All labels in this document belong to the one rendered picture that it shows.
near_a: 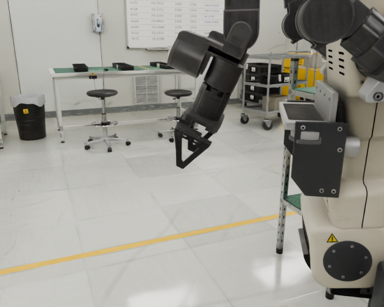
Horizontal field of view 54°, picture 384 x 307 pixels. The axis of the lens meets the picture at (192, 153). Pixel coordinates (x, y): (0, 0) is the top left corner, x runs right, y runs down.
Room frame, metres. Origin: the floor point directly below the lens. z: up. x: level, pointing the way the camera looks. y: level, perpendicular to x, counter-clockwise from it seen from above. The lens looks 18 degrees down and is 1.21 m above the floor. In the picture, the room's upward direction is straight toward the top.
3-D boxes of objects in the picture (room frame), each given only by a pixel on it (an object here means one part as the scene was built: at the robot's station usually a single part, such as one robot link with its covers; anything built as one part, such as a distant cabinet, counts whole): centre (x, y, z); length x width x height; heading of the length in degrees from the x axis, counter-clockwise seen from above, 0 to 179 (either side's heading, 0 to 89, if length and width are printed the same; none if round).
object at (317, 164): (0.85, -0.29, 0.99); 0.28 x 0.16 x 0.22; 170
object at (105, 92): (4.07, 0.96, 0.31); 0.52 x 0.49 x 0.62; 112
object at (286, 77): (5.22, -1.15, 0.63); 0.40 x 0.30 x 0.14; 126
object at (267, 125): (5.24, -1.18, 0.50); 0.90 x 0.54 x 1.00; 126
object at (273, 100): (5.23, -1.17, 0.30); 0.30 x 0.23 x 0.18; 130
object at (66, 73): (4.85, 0.85, 0.40); 1.80 x 0.75 x 0.81; 112
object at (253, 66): (6.30, -1.15, 0.38); 0.65 x 0.46 x 0.75; 25
